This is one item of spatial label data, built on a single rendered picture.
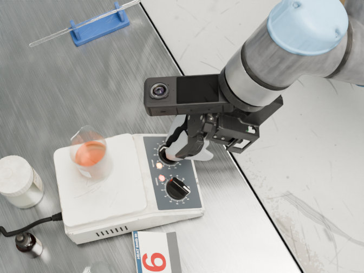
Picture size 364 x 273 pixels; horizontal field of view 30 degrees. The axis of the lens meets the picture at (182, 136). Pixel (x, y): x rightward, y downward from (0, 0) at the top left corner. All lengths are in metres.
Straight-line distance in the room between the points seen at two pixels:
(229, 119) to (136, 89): 0.27
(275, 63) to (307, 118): 0.33
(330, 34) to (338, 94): 0.38
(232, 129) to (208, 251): 0.22
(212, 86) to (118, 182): 0.21
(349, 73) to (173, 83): 0.22
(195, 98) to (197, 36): 0.32
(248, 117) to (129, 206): 0.21
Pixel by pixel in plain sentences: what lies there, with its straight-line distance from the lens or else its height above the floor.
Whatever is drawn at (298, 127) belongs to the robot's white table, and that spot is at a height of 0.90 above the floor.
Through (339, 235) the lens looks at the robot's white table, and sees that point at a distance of 1.03.
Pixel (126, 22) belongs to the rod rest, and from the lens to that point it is 1.17.
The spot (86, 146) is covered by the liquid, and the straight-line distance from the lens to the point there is 0.95.
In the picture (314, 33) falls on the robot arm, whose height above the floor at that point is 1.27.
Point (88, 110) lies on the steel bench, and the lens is 1.11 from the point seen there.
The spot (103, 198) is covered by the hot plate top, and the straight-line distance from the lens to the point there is 0.96.
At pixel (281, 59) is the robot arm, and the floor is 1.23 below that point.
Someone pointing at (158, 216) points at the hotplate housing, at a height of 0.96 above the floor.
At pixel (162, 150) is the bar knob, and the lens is 0.99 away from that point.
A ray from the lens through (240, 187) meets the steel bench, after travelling 1.04.
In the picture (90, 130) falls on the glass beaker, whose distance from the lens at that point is 0.92.
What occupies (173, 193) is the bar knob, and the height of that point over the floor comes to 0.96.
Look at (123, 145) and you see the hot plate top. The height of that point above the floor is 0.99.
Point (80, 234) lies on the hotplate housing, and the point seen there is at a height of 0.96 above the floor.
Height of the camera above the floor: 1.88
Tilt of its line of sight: 67 degrees down
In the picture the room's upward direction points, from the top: 10 degrees counter-clockwise
